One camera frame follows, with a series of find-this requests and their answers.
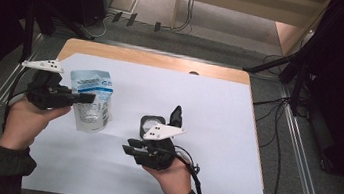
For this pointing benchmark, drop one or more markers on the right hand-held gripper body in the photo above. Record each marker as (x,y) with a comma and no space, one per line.
(158,156)

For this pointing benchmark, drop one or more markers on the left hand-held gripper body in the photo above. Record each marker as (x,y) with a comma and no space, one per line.
(46,94)

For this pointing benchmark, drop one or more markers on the white and blue refill pouch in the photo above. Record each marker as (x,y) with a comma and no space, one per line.
(93,117)

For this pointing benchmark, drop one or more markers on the person's right hand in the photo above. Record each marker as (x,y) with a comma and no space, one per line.
(174,181)

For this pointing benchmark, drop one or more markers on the person's left hand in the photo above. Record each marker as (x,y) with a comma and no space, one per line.
(21,124)

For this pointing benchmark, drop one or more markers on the white paper sheet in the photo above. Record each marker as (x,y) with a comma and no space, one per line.
(205,131)

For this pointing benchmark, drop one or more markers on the black metal stand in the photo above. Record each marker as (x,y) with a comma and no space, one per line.
(297,90)
(28,34)

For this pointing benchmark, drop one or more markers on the light wooden shelf unit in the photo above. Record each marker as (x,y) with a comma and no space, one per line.
(256,4)

